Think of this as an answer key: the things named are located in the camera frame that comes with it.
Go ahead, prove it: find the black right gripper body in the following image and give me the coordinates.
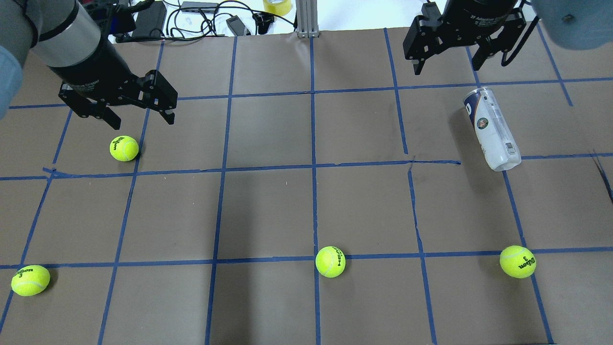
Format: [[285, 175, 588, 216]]
[[403, 0, 527, 60]]

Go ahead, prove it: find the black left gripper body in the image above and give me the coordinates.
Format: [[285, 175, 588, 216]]
[[58, 46, 178, 113]]

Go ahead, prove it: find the clear tennis ball can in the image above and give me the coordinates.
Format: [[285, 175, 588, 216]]
[[464, 87, 522, 171]]

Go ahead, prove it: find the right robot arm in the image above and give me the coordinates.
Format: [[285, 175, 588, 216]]
[[403, 0, 613, 76]]

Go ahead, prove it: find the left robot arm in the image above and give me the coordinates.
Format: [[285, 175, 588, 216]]
[[0, 0, 178, 130]]

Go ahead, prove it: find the tennis ball near left gripper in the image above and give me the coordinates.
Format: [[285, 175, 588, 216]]
[[109, 136, 140, 162]]

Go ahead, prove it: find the tennis ball far corner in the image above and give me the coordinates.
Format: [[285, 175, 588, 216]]
[[11, 265, 51, 297]]

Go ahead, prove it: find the tennis ball centre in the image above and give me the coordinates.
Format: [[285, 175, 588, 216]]
[[315, 245, 346, 278]]

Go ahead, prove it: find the tennis ball near can side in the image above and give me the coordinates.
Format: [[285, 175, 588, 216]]
[[499, 245, 536, 279]]

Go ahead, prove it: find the black power adapter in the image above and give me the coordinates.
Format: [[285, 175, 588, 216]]
[[131, 1, 167, 39]]

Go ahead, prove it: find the small black device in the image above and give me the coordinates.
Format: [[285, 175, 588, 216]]
[[226, 15, 251, 36]]

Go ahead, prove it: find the yellow tape roll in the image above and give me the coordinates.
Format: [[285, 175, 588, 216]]
[[263, 0, 293, 17]]

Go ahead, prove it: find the black cables bundle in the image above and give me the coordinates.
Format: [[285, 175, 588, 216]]
[[165, 0, 297, 40]]

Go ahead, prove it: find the aluminium frame post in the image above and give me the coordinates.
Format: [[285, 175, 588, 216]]
[[295, 0, 320, 38]]

